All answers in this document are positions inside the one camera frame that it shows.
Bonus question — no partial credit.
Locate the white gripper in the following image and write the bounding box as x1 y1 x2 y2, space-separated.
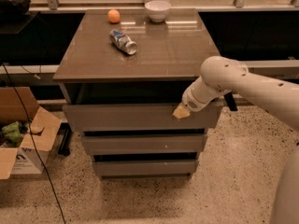
173 77 229 119

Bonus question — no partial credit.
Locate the grey top drawer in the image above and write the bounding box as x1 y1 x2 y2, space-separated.
63 103 222 133

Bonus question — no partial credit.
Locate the grey drawer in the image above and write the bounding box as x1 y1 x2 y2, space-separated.
93 160 198 177
63 103 222 133
81 134 207 155

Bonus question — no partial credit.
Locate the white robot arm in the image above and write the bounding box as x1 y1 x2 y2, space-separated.
173 56 299 224

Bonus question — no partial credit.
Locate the grey bottom drawer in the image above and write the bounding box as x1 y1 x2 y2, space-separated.
93 160 198 177

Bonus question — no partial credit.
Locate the grey drawer cabinet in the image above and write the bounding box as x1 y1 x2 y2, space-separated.
53 9 218 165

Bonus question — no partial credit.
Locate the grey middle drawer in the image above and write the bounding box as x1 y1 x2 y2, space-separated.
81 134 207 155

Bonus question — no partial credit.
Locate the crushed blue soda can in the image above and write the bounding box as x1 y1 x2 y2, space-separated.
109 29 137 55

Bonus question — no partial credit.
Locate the white bowl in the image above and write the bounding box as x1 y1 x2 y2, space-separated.
145 1 171 22

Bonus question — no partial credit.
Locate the orange fruit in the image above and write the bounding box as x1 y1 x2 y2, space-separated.
107 9 121 23

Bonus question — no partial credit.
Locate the black table leg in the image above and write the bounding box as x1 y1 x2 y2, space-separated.
58 122 72 157

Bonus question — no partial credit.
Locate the cardboard box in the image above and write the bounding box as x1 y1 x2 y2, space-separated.
0 87 61 180

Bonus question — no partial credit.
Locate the green bag in box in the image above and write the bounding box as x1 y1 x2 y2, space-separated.
1 121 23 147

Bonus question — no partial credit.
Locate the black object on shelf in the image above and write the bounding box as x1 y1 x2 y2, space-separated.
0 0 31 16

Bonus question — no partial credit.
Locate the black cable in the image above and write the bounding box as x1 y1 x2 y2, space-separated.
1 63 67 224

